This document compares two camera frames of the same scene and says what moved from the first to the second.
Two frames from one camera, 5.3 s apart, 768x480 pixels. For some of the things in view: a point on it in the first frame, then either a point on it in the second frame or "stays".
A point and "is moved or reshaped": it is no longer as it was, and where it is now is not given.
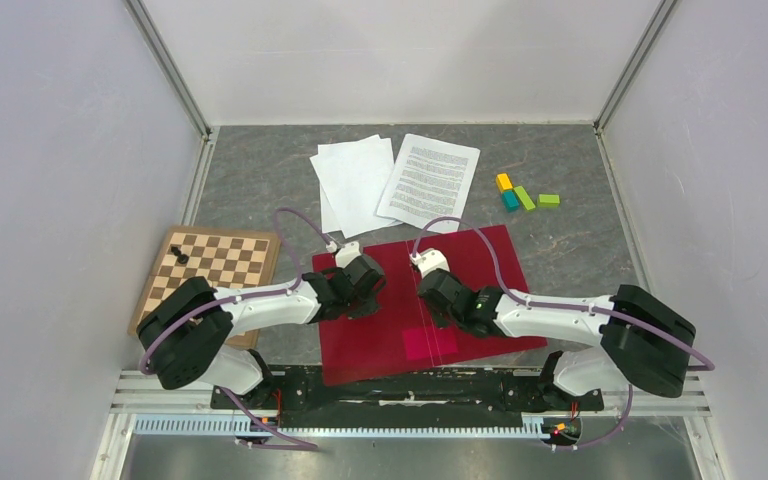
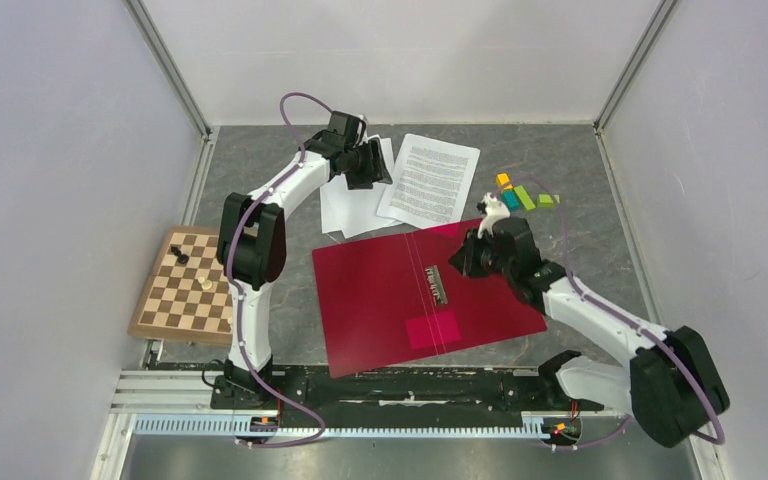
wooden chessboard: (225, 257) stays
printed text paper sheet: (428, 179) stays
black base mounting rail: (490, 398) stays
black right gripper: (441, 322) → (463, 260)
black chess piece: (182, 258) stays
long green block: (524, 197) stays
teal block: (510, 200) stays
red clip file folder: (400, 336) is moved or reshaped
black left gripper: (369, 307) → (375, 172)
